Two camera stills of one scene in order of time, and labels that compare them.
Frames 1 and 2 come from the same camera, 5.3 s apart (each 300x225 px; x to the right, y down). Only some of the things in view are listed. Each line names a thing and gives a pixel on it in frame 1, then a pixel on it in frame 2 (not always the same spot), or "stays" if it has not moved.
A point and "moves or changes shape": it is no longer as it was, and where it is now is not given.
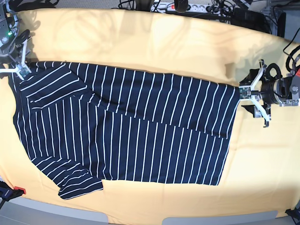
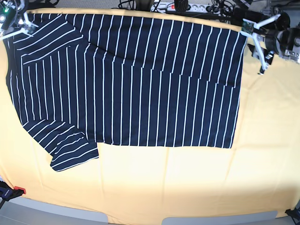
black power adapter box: (242, 16) stays
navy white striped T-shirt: (81, 125) moves or changes shape
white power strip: (170, 7) stays
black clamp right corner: (295, 214) stays
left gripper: (11, 45) -> (11, 12)
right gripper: (276, 91) -> (285, 41)
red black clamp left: (7, 193) stays
